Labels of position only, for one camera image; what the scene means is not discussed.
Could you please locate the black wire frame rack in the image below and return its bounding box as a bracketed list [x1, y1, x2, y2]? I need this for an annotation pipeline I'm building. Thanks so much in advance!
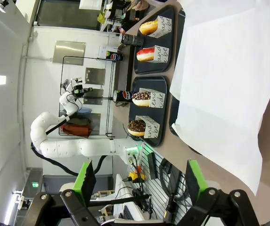
[58, 56, 117, 138]

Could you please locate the person's hand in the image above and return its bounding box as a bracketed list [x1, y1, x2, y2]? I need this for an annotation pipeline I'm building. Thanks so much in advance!
[131, 0, 151, 11]

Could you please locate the chocolate glazed donut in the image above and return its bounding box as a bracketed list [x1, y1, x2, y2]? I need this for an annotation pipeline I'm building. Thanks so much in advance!
[127, 120, 147, 137]

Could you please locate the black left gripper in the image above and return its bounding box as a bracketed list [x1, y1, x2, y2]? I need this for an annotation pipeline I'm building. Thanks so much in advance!
[71, 83, 94, 97]

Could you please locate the blue plastic bin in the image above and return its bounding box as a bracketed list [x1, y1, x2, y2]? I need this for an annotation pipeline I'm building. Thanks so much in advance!
[75, 107, 93, 116]

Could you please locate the white printed paper sleeve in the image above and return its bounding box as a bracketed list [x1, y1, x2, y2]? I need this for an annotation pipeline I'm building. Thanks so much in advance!
[139, 88, 166, 109]
[135, 115, 161, 139]
[151, 15, 172, 39]
[152, 45, 170, 64]

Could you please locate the large grey wall plate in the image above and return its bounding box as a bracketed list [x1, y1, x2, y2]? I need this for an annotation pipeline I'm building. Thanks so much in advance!
[53, 40, 87, 66]

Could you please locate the cluttered background shelf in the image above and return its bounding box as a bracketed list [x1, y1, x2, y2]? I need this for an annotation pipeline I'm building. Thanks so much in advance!
[98, 0, 140, 33]

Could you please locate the black corrugated cable conduit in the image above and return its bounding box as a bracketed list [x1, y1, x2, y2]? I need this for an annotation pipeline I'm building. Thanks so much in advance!
[30, 141, 107, 177]

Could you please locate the white overhead camera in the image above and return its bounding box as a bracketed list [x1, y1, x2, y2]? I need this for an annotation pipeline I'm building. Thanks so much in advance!
[0, 0, 11, 13]

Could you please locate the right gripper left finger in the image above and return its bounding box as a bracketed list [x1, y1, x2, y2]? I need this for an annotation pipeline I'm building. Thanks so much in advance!
[21, 161, 102, 226]

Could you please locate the black power adapter brick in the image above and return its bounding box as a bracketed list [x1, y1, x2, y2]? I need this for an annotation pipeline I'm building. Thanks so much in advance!
[147, 152, 158, 180]

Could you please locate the sprinkled chocolate donut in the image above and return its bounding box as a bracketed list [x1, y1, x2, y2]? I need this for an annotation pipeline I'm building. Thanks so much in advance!
[132, 91, 152, 107]

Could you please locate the yellow glazed donut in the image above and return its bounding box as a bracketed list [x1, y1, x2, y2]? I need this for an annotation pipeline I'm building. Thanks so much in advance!
[139, 20, 159, 36]

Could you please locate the dark navy serving tray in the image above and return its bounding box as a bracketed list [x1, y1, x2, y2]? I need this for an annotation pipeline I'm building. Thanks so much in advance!
[133, 4, 175, 75]
[175, 8, 187, 68]
[128, 75, 169, 148]
[168, 93, 203, 155]

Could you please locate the small grey wall plate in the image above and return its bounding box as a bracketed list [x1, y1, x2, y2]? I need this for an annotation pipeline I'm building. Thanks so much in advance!
[85, 67, 106, 86]

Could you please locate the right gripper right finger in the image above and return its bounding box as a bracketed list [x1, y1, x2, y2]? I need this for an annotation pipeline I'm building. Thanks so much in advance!
[184, 159, 260, 226]

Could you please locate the coiled black cable bundle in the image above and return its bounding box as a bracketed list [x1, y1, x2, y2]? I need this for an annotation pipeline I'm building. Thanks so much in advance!
[159, 157, 193, 219]

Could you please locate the red and white donut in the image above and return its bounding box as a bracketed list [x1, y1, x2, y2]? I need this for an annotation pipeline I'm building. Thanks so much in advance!
[136, 47, 155, 63]

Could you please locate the large white paper sheet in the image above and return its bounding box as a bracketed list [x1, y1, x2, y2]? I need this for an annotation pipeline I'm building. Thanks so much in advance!
[169, 0, 270, 196]

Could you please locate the white slatted side panel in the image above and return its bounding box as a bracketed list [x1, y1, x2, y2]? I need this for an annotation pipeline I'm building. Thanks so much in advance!
[124, 142, 193, 224]

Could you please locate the red cloth bundle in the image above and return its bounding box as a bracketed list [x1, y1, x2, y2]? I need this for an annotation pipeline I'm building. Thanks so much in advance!
[60, 123, 93, 139]

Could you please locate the yellow emergency stop box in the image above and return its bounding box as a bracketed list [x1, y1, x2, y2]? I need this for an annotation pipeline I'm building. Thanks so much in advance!
[128, 171, 146, 184]

